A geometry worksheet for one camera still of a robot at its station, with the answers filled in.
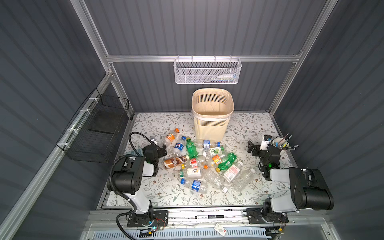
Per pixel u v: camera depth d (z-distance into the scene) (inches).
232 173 33.2
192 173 32.6
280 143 36.0
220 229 27.3
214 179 34.1
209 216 29.0
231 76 35.8
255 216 29.0
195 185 31.2
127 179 18.5
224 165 35.1
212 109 41.4
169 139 39.0
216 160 34.2
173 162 34.7
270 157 27.7
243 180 33.1
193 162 34.3
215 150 37.0
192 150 38.7
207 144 37.9
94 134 29.0
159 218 28.6
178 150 37.9
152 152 29.6
